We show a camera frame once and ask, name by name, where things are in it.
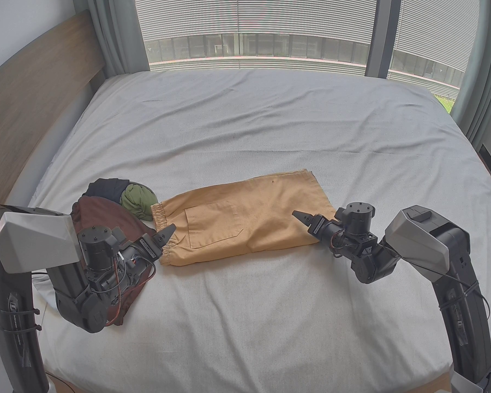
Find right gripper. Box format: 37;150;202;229
309;215;346;246

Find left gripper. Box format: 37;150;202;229
121;233;164;270

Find tan shorts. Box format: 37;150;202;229
151;169;337;267

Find bed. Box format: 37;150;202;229
0;10;491;393

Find green garment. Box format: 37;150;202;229
120;182;159;221

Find brown garment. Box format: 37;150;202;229
71;196;158;326

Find black garment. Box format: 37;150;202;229
86;178;127;204

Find grey-green curtain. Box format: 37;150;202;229
70;0;150;79
450;0;491;150

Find window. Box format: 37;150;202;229
131;0;481;97

